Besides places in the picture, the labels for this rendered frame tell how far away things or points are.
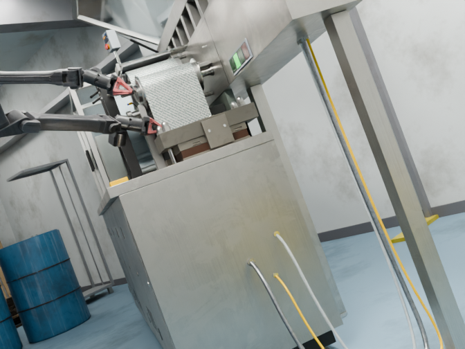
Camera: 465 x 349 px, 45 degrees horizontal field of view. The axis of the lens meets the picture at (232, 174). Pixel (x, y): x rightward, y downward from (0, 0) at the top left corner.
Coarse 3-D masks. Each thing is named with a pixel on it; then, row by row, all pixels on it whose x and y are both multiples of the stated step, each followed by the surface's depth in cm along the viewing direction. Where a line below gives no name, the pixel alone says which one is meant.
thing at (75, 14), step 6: (72, 0) 298; (72, 6) 306; (72, 12) 315; (78, 18) 322; (96, 24) 325; (102, 24) 325; (120, 30) 328; (132, 36) 330; (138, 36) 330; (138, 42) 333; (150, 42) 333; (156, 42) 332; (150, 48) 334
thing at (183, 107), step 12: (168, 96) 235; (180, 96) 236; (192, 96) 238; (204, 96) 239; (156, 108) 234; (168, 108) 235; (180, 108) 236; (192, 108) 237; (204, 108) 239; (156, 120) 233; (168, 120) 234; (180, 120) 236; (192, 120) 237
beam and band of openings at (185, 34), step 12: (180, 0) 258; (192, 0) 251; (204, 0) 237; (180, 12) 265; (192, 12) 251; (204, 12) 232; (168, 24) 292; (180, 24) 279; (192, 24) 254; (168, 36) 301; (180, 36) 280; (192, 36) 259; (168, 48) 311
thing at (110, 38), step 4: (104, 32) 291; (108, 32) 290; (112, 32) 291; (104, 36) 292; (108, 36) 289; (112, 36) 290; (116, 36) 292; (104, 40) 294; (108, 40) 290; (112, 40) 290; (116, 40) 291; (108, 44) 291; (112, 44) 290; (116, 44) 291; (108, 48) 291; (112, 48) 290; (116, 48) 292; (108, 52) 294; (112, 52) 295
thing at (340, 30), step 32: (352, 32) 173; (352, 64) 172; (256, 96) 259; (352, 96) 177; (384, 128) 173; (288, 160) 260; (384, 160) 172; (416, 224) 172; (320, 256) 259; (416, 256) 174; (448, 288) 173; (448, 320) 172
